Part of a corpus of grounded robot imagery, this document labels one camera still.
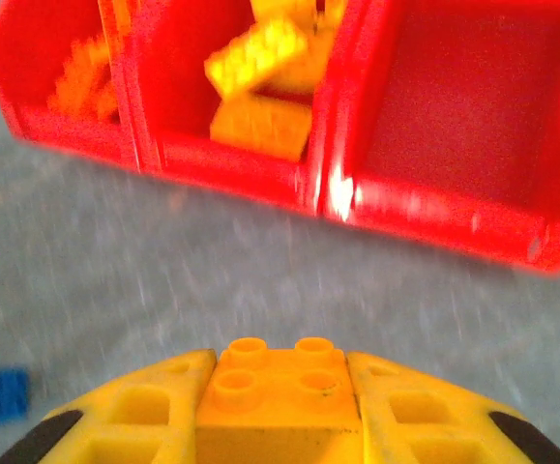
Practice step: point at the yellow square lego brick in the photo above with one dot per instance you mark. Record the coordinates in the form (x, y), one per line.
(274, 401)

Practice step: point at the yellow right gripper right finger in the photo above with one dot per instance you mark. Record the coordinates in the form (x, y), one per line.
(429, 420)

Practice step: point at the yellow long lego brick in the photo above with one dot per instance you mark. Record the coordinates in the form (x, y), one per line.
(260, 125)
(303, 12)
(255, 53)

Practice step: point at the red plastic bin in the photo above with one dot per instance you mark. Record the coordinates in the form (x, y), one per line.
(453, 96)
(13, 58)
(212, 159)

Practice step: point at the orange lego plate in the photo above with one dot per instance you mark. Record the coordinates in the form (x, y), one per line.
(86, 82)

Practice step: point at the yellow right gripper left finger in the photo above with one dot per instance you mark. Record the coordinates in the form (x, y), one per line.
(115, 420)

